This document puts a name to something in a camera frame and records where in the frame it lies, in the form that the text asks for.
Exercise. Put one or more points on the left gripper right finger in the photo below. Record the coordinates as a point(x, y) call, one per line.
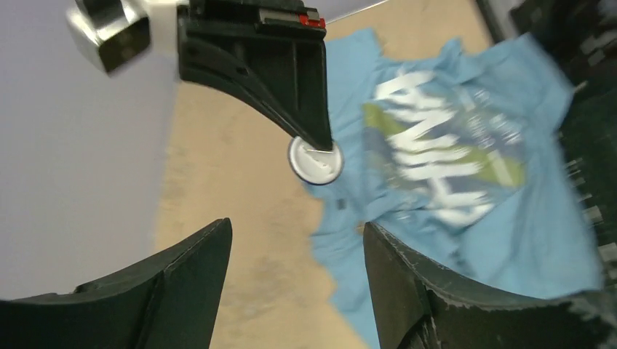
point(419, 303)

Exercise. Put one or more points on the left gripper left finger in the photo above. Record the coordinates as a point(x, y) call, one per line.
point(168, 300)

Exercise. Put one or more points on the round blue white badge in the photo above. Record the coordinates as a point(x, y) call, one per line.
point(314, 166)

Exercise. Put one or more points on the light blue printed t-shirt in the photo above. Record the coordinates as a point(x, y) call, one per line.
point(456, 156)

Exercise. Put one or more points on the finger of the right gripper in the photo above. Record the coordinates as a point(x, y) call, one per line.
point(270, 55)

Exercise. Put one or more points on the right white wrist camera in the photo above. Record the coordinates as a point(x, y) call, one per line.
point(112, 34)

